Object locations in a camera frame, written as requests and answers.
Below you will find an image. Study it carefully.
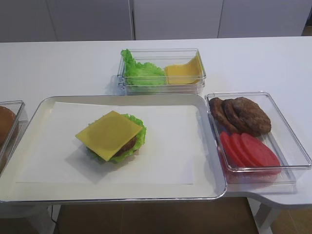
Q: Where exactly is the brown meat patty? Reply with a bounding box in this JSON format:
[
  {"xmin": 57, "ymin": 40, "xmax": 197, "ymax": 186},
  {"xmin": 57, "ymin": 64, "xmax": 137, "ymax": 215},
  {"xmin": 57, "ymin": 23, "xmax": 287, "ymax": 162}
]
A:
[
  {"xmin": 232, "ymin": 97, "xmax": 272, "ymax": 135},
  {"xmin": 209, "ymin": 97, "xmax": 240, "ymax": 134},
  {"xmin": 222, "ymin": 99, "xmax": 261, "ymax": 137}
]

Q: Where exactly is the green lettuce leaf in box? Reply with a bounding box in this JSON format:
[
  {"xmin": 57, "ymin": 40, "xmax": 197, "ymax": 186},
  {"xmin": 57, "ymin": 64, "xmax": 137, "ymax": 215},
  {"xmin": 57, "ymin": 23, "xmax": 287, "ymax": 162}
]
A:
[{"xmin": 121, "ymin": 49, "xmax": 166, "ymax": 85}]

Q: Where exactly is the yellow cheese slice on burger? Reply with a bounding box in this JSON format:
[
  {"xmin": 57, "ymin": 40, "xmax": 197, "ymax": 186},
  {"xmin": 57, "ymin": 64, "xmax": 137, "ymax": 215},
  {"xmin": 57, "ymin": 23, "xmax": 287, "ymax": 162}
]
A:
[{"xmin": 76, "ymin": 111, "xmax": 142, "ymax": 161}]

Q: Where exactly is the right red tomato slice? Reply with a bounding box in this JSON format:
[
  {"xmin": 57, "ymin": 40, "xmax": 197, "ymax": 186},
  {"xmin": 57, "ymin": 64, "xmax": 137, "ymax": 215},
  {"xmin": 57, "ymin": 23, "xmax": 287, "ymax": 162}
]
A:
[{"xmin": 240, "ymin": 133, "xmax": 281, "ymax": 167}]

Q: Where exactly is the middle brown meat patty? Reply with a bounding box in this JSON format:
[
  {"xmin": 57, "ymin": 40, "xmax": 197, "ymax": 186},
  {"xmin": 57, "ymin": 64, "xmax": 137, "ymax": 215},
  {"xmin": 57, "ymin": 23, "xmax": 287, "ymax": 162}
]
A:
[{"xmin": 222, "ymin": 99, "xmax": 261, "ymax": 137}]

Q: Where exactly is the white serving tray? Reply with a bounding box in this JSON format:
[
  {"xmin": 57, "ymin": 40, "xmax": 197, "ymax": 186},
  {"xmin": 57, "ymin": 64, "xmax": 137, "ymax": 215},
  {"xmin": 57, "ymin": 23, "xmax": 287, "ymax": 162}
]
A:
[{"xmin": 0, "ymin": 95, "xmax": 226, "ymax": 203}]

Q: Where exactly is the white paper sheet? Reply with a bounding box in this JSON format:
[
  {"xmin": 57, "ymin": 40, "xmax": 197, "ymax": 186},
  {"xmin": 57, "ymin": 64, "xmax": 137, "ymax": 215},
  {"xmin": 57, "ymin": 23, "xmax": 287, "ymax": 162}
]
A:
[{"xmin": 18, "ymin": 102, "xmax": 204, "ymax": 184}]

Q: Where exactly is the middle red tomato slice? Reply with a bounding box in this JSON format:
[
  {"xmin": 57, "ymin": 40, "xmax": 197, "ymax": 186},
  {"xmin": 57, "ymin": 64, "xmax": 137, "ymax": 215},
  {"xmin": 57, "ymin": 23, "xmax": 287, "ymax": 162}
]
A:
[{"xmin": 230, "ymin": 133, "xmax": 256, "ymax": 167}]

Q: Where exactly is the brown patty in burger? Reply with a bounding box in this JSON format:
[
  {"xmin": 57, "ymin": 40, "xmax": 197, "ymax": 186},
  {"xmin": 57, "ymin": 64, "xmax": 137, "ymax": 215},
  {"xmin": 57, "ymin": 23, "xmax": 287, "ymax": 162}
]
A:
[{"xmin": 114, "ymin": 136, "xmax": 137, "ymax": 157}]

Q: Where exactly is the clear lettuce and cheese box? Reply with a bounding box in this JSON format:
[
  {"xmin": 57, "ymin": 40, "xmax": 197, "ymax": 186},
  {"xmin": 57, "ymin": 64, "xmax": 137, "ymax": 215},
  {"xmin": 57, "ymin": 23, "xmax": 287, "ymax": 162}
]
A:
[{"xmin": 117, "ymin": 48, "xmax": 206, "ymax": 95}]

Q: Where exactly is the right brown meat patty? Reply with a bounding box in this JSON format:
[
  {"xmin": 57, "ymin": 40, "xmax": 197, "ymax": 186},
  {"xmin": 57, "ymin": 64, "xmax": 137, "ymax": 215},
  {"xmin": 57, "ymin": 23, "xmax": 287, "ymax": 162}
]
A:
[{"xmin": 232, "ymin": 97, "xmax": 272, "ymax": 135}]

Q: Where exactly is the clear patty and tomato box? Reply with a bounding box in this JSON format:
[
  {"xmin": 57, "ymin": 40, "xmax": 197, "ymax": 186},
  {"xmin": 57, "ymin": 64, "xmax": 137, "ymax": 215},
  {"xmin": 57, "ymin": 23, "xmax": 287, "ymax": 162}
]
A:
[{"xmin": 205, "ymin": 92, "xmax": 312, "ymax": 184}]

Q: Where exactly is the yellow cheese slice stack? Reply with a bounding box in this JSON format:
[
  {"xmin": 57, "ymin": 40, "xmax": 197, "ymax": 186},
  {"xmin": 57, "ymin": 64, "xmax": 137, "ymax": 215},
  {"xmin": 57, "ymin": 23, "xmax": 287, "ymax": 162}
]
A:
[{"xmin": 164, "ymin": 52, "xmax": 206, "ymax": 85}]

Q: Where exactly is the red tomato slice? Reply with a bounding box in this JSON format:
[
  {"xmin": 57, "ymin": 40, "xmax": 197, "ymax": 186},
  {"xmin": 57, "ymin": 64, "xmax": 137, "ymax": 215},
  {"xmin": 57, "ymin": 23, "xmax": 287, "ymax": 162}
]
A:
[
  {"xmin": 240, "ymin": 133, "xmax": 281, "ymax": 167},
  {"xmin": 230, "ymin": 133, "xmax": 256, "ymax": 167},
  {"xmin": 220, "ymin": 131, "xmax": 245, "ymax": 168}
]

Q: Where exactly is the left red tomato slice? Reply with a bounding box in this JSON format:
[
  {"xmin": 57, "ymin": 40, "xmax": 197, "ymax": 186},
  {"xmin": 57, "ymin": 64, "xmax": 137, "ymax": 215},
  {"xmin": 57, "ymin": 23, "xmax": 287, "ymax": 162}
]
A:
[{"xmin": 220, "ymin": 131, "xmax": 245, "ymax": 168}]

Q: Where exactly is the clear bun box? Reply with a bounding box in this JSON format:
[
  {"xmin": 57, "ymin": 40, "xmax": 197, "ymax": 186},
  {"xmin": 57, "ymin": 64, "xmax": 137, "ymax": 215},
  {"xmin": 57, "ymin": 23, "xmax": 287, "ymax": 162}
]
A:
[{"xmin": 0, "ymin": 100, "xmax": 28, "ymax": 174}]

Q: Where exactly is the left brown meat patty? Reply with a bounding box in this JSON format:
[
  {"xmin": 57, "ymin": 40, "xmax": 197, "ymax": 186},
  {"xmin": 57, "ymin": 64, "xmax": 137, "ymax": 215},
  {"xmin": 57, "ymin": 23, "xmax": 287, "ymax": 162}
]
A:
[{"xmin": 209, "ymin": 97, "xmax": 240, "ymax": 134}]

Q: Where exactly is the lettuce leaf under burger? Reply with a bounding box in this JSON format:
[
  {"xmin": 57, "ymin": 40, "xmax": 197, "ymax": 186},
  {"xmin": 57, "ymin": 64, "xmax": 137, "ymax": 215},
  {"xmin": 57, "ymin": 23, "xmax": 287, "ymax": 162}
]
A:
[{"xmin": 87, "ymin": 114, "xmax": 147, "ymax": 164}]

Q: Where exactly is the plain brown bun in box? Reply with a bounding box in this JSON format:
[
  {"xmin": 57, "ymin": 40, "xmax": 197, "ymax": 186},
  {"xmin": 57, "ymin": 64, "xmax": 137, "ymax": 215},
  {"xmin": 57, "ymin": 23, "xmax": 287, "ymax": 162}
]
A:
[{"xmin": 0, "ymin": 106, "xmax": 16, "ymax": 148}]

